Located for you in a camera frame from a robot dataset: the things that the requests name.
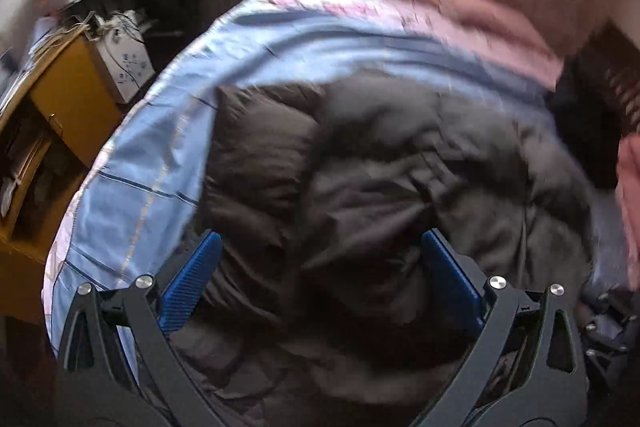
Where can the white box with cables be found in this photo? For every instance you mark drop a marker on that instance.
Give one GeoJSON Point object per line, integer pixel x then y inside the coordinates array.
{"type": "Point", "coordinates": [119, 44]}

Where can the orange wooden desk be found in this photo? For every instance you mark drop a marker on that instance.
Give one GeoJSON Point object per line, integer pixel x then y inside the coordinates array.
{"type": "Point", "coordinates": [52, 127]}

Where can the pink blanket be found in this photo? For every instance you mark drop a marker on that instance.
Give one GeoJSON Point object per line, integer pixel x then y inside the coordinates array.
{"type": "Point", "coordinates": [488, 29]}

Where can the brown slatted headboard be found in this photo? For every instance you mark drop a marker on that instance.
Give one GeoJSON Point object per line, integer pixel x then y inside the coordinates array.
{"type": "Point", "coordinates": [610, 61]}

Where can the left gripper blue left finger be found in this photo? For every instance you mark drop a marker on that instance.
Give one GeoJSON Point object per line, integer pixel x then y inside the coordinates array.
{"type": "Point", "coordinates": [95, 384]}

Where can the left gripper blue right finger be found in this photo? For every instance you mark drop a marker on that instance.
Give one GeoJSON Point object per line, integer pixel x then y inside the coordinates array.
{"type": "Point", "coordinates": [525, 366]}

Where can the light blue bed sheet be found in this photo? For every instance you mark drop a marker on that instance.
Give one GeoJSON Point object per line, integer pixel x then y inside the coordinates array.
{"type": "Point", "coordinates": [143, 186]}

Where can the brown puffer jacket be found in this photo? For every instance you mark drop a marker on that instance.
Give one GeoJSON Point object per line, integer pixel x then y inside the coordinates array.
{"type": "Point", "coordinates": [320, 313]}

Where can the black fluffy garment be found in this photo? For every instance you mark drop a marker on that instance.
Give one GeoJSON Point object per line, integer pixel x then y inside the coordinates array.
{"type": "Point", "coordinates": [586, 117]}

